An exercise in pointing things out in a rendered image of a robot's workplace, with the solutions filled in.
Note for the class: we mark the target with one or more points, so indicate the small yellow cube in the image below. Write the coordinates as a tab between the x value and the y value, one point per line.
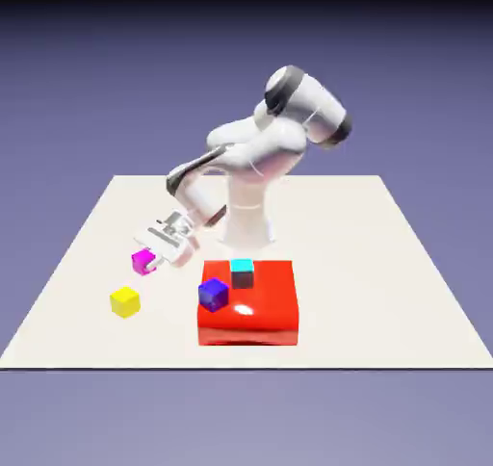
124	302

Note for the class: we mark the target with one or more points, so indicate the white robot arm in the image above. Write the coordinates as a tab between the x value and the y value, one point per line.
265	146

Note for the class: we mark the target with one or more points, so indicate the small cyan cube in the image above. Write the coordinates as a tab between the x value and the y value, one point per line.
242	272

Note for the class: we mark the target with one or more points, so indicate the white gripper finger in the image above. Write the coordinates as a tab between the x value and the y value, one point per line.
151	266

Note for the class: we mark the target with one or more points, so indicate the small magenta cube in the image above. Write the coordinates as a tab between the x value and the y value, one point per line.
141	260

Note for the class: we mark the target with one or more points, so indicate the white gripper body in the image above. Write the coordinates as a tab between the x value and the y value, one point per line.
165	241

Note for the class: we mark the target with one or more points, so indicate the small blue cube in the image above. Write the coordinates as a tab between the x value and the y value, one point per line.
212	294

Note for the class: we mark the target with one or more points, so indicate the large red box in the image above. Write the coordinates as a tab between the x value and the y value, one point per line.
262	308

